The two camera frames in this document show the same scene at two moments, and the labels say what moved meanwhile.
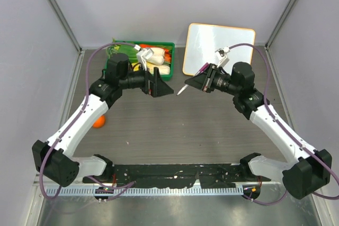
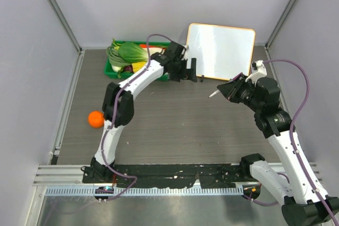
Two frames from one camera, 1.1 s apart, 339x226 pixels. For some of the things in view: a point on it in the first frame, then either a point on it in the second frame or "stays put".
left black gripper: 154,86 -> 188,74
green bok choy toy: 130,50 stays put
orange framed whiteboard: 203,40 stays put
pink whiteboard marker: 205,65 -> 235,77
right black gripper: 205,80 -> 231,90
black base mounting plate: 154,176 stays put
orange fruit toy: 99,123 stays put
